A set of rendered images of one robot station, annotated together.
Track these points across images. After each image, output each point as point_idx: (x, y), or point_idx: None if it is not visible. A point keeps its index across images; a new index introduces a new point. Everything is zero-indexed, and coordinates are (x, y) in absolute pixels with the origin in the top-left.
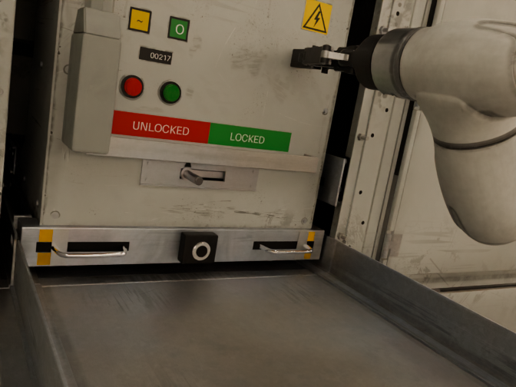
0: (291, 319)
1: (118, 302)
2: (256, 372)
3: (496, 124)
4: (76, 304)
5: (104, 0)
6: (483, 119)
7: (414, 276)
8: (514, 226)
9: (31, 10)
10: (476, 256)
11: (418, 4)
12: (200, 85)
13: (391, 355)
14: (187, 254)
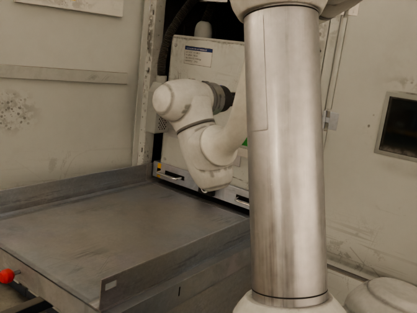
0: (190, 220)
1: (157, 193)
2: (134, 215)
3: (174, 124)
4: (146, 189)
5: (158, 78)
6: (169, 122)
7: (345, 259)
8: (195, 178)
9: None
10: (408, 266)
11: (326, 61)
12: None
13: (185, 239)
14: (200, 188)
